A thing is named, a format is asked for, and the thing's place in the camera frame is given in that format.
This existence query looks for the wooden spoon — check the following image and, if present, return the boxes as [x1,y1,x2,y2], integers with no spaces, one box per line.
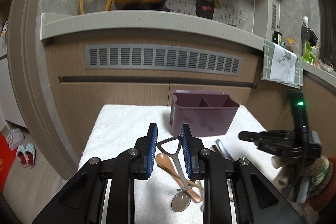
[155,153,204,203]

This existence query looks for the blue rice paddle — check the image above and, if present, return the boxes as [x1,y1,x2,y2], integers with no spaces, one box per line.
[215,139,233,160]

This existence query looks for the green white kitchen towel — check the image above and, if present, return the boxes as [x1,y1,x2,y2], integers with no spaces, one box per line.
[261,39,303,89]

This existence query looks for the kitchen countertop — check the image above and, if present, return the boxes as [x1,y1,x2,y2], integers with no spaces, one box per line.
[40,9,336,88]

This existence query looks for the purple utensil holder box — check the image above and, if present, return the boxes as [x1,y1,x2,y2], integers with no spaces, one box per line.
[170,90,240,137]

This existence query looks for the white lace tablecloth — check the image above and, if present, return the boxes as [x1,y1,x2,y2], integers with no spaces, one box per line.
[77,105,277,223]

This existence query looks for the grey ventilation grille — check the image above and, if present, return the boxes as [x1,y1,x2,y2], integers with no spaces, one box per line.
[84,44,244,76]

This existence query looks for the yellow lid jar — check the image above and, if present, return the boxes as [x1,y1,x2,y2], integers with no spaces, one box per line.
[285,38,295,52]

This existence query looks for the pair of slippers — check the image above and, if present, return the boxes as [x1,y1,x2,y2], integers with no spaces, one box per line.
[16,143,36,168]

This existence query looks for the grey shoes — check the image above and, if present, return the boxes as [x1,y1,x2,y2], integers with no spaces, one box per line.
[6,128,25,151]

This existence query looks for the red floor mat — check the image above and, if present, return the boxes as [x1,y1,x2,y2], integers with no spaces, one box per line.
[0,134,16,193]

